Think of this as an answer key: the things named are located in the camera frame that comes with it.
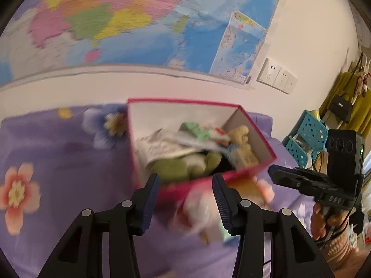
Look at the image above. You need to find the purple floral bed sheet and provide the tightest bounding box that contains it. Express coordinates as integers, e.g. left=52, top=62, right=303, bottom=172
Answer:
left=0, top=104, right=320, bottom=278

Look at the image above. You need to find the black handbag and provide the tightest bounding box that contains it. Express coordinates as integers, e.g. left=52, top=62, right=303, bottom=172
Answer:
left=329, top=94, right=353, bottom=124

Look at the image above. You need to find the right hand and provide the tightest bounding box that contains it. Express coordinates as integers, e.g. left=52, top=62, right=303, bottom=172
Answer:
left=311, top=203, right=348, bottom=240

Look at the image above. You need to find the colourful wall map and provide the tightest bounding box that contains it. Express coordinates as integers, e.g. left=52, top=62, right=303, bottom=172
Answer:
left=1, top=0, right=278, bottom=85

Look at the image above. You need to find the black cable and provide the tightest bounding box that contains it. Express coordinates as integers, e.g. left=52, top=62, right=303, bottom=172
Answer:
left=317, top=199, right=365, bottom=249

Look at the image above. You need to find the beige plush toy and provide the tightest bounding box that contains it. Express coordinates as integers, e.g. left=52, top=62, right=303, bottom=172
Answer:
left=227, top=126, right=259, bottom=170

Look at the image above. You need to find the white wall socket strip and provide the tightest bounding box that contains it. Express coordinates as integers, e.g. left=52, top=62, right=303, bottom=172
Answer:
left=256, top=58, right=298, bottom=95

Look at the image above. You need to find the pink cardboard storage box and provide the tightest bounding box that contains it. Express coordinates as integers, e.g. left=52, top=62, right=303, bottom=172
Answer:
left=127, top=98, right=277, bottom=205

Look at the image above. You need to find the white wet wipes pack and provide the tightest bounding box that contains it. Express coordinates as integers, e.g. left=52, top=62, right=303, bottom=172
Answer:
left=135, top=129, right=229, bottom=166

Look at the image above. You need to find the mustard yellow hanging coat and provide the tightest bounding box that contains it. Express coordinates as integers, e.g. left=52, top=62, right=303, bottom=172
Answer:
left=320, top=72, right=370, bottom=138

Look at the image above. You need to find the green soft cloth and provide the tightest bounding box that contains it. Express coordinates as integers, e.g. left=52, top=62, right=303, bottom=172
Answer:
left=150, top=151, right=222, bottom=184

